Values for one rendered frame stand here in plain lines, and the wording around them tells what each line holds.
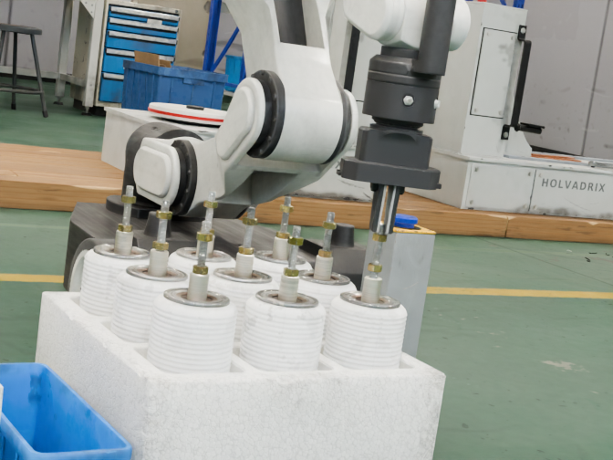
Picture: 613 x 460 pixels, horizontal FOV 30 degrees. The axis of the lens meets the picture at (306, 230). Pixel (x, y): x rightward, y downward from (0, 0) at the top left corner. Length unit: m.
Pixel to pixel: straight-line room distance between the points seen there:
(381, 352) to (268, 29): 0.68
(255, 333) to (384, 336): 0.16
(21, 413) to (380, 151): 0.55
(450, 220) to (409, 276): 2.30
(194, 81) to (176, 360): 4.77
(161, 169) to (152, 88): 3.86
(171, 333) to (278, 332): 0.13
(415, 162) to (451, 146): 2.76
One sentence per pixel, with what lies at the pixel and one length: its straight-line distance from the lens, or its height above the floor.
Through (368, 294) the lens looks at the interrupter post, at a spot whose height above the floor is 0.26.
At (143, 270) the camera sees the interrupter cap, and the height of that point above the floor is 0.25.
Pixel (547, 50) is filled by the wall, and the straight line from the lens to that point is 8.92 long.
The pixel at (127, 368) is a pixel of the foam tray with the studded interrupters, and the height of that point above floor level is 0.17.
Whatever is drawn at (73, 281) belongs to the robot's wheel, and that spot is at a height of 0.11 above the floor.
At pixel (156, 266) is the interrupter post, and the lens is 1.39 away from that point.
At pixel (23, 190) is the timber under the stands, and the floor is 0.05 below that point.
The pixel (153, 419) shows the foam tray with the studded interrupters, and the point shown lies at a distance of 1.24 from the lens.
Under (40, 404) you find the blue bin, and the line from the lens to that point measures 1.46.
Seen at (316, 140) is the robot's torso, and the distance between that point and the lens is 1.83.
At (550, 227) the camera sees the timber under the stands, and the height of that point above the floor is 0.05.
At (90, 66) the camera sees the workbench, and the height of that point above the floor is 0.29.
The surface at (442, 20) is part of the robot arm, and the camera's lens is 1.33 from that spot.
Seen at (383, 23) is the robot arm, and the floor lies 0.59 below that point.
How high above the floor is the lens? 0.54
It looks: 9 degrees down
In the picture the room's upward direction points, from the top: 8 degrees clockwise
